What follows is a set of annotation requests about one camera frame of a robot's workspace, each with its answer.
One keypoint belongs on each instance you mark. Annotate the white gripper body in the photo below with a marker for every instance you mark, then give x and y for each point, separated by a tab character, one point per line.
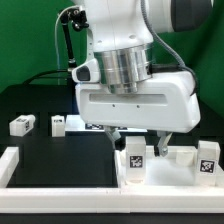
165	102

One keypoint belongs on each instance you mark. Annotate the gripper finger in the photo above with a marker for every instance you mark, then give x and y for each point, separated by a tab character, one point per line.
161	149
114	136

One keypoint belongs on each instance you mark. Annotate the white square tabletop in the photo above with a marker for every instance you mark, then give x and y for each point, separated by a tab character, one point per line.
177	169

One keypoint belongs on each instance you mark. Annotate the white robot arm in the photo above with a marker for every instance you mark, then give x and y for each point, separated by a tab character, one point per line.
131	78

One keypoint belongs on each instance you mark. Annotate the white plate with markers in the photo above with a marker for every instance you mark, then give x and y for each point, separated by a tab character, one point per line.
74	123

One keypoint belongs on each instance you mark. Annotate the white U-shaped fence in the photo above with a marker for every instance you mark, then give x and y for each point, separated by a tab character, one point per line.
103	200

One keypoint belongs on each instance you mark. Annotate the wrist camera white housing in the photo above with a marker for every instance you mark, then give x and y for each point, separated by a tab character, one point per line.
87	72

